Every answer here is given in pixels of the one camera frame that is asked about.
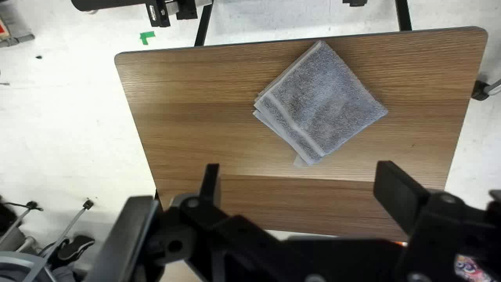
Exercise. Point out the black table leg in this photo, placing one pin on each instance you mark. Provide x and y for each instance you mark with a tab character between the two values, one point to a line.
403	14
203	26

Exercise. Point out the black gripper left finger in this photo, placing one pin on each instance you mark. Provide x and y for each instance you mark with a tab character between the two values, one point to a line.
211	183

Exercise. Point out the grey towel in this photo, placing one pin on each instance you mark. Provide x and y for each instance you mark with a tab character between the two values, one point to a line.
317	103

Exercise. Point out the green tape marker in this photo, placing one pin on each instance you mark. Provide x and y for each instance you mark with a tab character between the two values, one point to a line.
146	36

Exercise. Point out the black table leg right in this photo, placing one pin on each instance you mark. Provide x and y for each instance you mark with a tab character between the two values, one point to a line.
403	14

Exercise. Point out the black table leg left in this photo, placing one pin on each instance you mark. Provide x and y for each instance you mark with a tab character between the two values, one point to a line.
203	26

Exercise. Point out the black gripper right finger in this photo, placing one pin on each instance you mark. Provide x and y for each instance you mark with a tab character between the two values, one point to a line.
400	194

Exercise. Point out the black cable plug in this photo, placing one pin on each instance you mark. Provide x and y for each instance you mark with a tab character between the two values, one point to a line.
483	89

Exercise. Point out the wooden table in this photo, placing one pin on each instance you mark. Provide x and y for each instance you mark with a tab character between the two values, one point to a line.
195	106

